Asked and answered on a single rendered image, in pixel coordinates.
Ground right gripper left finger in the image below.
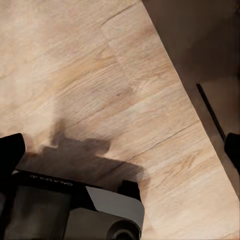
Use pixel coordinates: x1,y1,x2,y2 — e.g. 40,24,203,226
0,133,26,191

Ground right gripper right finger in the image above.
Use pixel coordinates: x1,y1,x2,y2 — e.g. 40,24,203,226
224,133,240,173

